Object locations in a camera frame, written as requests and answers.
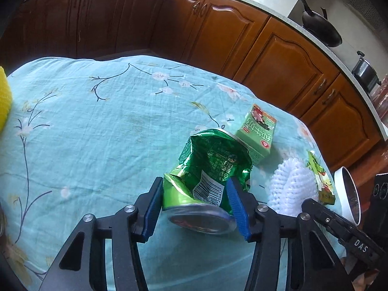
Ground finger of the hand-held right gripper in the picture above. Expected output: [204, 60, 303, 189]
[301, 198, 369, 246]

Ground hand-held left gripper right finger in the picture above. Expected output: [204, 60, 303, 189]
[227, 176, 352, 291]

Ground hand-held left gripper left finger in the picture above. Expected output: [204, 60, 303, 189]
[39, 176, 164, 291]

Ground white round bin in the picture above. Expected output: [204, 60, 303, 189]
[333, 166, 363, 226]

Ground crushed green can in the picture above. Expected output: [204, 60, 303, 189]
[162, 128, 253, 235]

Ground yellow snack packet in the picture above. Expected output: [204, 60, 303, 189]
[306, 150, 336, 205]

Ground white foam fruit net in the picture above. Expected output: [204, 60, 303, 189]
[267, 154, 320, 216]

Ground green drink carton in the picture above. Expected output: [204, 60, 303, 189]
[234, 104, 278, 166]

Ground floral teal tablecloth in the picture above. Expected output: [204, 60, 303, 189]
[0, 55, 346, 291]

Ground steel cooking pot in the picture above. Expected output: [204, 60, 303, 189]
[352, 51, 382, 93]

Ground wooden lower cabinets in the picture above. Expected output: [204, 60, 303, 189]
[0, 0, 382, 170]

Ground yellow foam fruit net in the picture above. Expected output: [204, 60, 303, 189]
[0, 65, 13, 132]

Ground black wok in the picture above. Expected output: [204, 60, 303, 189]
[292, 0, 343, 48]

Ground grey range hood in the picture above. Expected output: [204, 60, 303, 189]
[342, 0, 388, 34]

